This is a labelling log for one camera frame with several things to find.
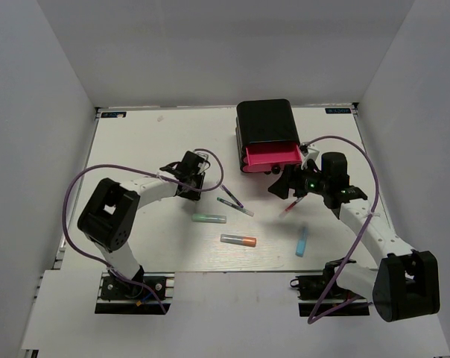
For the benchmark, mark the green pen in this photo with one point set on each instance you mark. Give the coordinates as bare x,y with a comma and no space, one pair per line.
235,207

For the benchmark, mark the left blue corner label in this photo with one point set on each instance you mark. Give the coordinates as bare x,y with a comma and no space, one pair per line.
113,115

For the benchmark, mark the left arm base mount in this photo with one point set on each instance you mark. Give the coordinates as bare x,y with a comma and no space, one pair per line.
118,298

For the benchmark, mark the pink bottom drawer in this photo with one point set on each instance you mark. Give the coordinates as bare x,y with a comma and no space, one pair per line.
262,168

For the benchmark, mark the pink top drawer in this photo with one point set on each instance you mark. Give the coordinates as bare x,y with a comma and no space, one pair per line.
274,153

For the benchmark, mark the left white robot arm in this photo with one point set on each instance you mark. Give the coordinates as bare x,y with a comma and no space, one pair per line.
108,217

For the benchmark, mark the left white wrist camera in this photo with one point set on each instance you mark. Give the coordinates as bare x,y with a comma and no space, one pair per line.
204,164

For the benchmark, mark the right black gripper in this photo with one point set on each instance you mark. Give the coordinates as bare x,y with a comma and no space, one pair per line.
292,178

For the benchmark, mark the right blue corner label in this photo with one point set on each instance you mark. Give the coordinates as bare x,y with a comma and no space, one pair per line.
338,110

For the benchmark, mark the black drawer cabinet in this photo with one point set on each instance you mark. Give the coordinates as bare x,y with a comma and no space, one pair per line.
260,121

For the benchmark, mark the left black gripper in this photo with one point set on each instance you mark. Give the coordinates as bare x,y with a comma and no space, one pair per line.
194,195

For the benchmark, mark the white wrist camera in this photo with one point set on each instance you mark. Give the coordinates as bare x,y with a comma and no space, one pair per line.
308,152
204,164

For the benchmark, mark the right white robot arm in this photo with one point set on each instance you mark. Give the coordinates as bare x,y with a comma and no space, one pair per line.
405,283

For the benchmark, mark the green highlighter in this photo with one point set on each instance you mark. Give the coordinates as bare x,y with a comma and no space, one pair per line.
208,218

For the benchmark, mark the purple pen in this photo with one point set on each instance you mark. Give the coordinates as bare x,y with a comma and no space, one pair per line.
234,199

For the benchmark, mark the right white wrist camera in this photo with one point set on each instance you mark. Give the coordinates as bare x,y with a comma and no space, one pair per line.
308,152

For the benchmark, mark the red pen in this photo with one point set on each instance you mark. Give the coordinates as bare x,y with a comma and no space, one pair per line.
289,208

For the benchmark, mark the orange highlighter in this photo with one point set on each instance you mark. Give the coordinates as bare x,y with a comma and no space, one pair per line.
238,240

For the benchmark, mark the blue corner label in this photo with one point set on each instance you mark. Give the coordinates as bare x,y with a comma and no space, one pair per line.
338,110
113,115

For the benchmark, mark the blue highlighter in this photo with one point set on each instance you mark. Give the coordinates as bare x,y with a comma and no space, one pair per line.
301,242

